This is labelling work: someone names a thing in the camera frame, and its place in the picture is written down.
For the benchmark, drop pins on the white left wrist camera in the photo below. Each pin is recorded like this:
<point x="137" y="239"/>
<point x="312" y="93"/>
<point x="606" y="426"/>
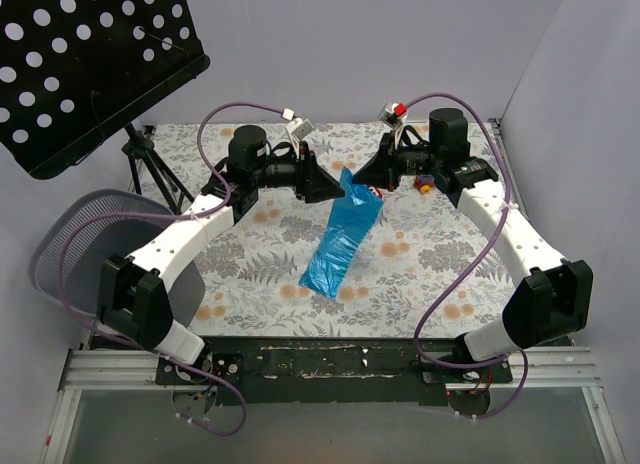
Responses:
<point x="297" y="130"/>

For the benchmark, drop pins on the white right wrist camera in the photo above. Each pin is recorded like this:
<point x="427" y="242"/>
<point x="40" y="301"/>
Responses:
<point x="394" y="115"/>

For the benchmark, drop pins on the blue plastic trash bag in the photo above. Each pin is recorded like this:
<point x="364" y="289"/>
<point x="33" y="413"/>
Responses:
<point x="350" y="221"/>

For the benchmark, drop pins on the colourful toy brick car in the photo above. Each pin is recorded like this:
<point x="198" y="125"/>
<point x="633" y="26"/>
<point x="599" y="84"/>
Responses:
<point x="424" y="183"/>

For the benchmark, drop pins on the grey mesh trash bin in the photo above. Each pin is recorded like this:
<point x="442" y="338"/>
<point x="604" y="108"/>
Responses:
<point x="96" y="226"/>

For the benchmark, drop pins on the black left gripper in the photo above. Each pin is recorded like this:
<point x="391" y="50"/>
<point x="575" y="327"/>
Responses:
<point x="307" y="174"/>

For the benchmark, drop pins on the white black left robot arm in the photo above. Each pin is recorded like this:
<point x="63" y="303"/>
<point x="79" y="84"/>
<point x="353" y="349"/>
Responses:
<point x="133" y="293"/>

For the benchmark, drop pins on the red white toy brick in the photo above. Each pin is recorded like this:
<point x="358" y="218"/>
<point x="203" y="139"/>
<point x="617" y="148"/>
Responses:
<point x="376" y="191"/>

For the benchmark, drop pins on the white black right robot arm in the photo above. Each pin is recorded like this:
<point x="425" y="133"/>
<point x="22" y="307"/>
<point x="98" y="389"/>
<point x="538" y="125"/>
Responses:
<point x="552" y="294"/>

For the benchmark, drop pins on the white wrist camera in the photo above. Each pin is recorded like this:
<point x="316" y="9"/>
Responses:
<point x="297" y="130"/>
<point x="394" y="115"/>

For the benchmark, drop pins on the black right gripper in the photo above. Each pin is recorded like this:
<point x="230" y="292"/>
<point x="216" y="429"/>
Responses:
<point x="390" y="165"/>

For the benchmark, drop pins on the black perforated music stand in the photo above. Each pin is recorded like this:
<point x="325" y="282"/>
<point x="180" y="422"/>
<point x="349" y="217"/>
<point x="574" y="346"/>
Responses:
<point x="75" y="72"/>

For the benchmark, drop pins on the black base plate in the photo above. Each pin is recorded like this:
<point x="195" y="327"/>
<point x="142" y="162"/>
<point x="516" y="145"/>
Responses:
<point x="320" y="371"/>

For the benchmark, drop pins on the aluminium frame rail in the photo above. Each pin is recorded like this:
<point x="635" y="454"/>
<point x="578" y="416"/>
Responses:
<point x="120" y="406"/>

